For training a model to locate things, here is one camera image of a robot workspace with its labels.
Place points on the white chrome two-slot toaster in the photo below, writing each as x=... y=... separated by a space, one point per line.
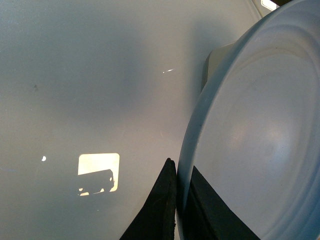
x=212 y=62

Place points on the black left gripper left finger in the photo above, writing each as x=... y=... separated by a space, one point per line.
x=156 y=219

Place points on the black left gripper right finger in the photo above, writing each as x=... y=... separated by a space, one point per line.
x=207 y=217

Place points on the light blue round plate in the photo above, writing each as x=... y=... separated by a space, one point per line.
x=254 y=134

